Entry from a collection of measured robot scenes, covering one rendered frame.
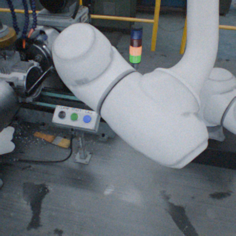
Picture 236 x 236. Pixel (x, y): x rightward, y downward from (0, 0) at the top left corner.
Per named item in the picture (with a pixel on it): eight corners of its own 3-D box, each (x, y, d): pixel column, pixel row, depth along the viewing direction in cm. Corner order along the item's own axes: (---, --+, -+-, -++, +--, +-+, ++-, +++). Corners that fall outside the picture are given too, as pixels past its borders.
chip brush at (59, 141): (31, 137, 115) (31, 136, 114) (38, 130, 118) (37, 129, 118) (67, 149, 109) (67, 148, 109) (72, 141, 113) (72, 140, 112)
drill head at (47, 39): (10, 84, 130) (-6, 41, 113) (44, 51, 159) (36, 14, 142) (50, 90, 125) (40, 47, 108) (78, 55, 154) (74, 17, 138)
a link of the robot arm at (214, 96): (200, 99, 111) (212, 57, 97) (235, 118, 100) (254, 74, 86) (178, 113, 103) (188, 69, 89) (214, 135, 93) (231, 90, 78)
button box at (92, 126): (56, 125, 92) (50, 121, 87) (60, 108, 94) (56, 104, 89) (97, 133, 89) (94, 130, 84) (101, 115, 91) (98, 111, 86)
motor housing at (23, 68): (-6, 102, 116) (-21, 70, 103) (15, 82, 130) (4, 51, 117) (29, 109, 113) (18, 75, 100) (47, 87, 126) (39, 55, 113)
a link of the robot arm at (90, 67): (62, 86, 50) (105, 125, 46) (26, 45, 35) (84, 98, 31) (97, 51, 51) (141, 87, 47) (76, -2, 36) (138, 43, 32)
